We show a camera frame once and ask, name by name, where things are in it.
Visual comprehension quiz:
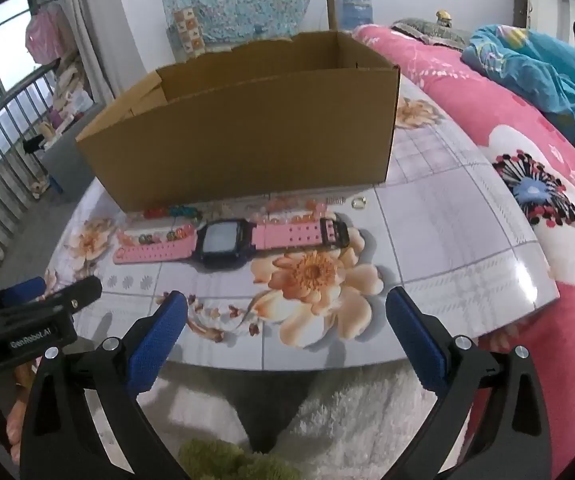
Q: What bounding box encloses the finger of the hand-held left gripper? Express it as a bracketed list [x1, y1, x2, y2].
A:
[0, 277, 44, 307]
[42, 276, 103, 313]

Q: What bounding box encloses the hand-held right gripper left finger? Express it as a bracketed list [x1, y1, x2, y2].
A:
[22, 290, 196, 480]

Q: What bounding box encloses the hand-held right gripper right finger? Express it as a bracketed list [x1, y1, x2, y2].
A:
[385, 286, 554, 480]

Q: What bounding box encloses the pink strap digital watch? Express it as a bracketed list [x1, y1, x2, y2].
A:
[112, 216, 351, 267]

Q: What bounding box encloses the multicolour bead bracelet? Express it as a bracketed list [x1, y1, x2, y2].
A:
[120, 203, 204, 247]

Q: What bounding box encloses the pink bead bracelet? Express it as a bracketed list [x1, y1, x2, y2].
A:
[252, 198, 339, 227]

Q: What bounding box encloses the brown cardboard box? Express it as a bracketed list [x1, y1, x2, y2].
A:
[75, 30, 402, 213]

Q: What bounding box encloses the person's left hand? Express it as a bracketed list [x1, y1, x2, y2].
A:
[5, 364, 36, 463]

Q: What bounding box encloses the white fluffy rug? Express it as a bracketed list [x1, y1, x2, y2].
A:
[132, 355, 471, 480]

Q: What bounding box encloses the grey storage box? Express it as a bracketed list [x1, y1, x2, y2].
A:
[42, 120, 101, 197]

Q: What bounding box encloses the metal window railing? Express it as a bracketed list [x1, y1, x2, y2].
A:
[0, 66, 61, 293]

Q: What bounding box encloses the green fuzzy clothing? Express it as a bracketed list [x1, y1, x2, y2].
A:
[178, 438, 304, 480]

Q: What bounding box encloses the pile of household clutter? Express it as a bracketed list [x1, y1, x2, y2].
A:
[38, 47, 96, 141]

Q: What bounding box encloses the pink bed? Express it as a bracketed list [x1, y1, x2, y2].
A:
[352, 24, 575, 480]

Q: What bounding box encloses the pink hanging garment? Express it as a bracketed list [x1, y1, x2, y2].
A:
[24, 4, 64, 64]

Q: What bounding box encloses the white window curtain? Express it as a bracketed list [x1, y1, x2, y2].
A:
[60, 0, 149, 107]

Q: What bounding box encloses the checked patterned strip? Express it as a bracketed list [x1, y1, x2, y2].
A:
[170, 6, 206, 59]

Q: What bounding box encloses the blue cartoon quilt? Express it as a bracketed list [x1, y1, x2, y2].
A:
[460, 24, 575, 155]

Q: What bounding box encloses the grey floral pillow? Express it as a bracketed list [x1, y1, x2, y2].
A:
[391, 17, 473, 52]

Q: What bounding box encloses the blue water dispenser bottle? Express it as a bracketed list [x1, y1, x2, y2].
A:
[341, 0, 373, 29]

